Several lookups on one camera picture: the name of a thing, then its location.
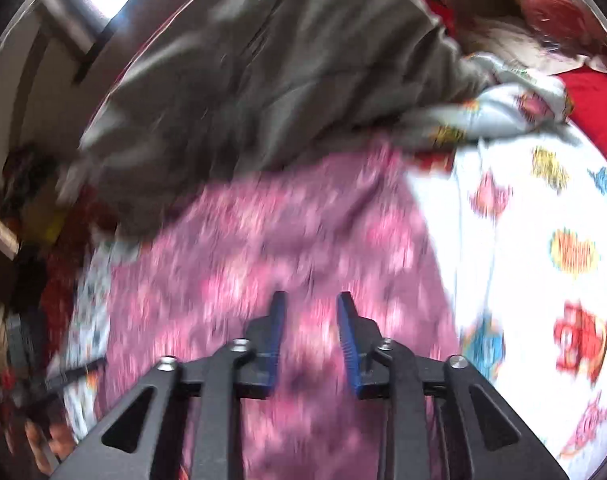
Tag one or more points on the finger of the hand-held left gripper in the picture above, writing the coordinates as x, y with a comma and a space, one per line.
78, 373

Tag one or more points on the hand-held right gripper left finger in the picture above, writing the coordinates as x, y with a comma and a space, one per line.
277, 332

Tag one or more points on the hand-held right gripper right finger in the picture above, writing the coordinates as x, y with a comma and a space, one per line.
348, 342

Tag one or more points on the purple floral shirt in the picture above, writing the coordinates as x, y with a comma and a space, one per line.
263, 240

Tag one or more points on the yellow cardboard box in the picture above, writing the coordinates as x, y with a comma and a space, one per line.
48, 227

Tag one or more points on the cartoon printed bed sheet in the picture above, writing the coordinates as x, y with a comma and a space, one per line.
523, 220

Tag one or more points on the grey floral pillow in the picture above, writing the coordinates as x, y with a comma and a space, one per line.
263, 70

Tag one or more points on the plain red cloth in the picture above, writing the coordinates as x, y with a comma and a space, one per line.
598, 105

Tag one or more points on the clear bag with orange contents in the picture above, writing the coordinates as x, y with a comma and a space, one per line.
553, 10

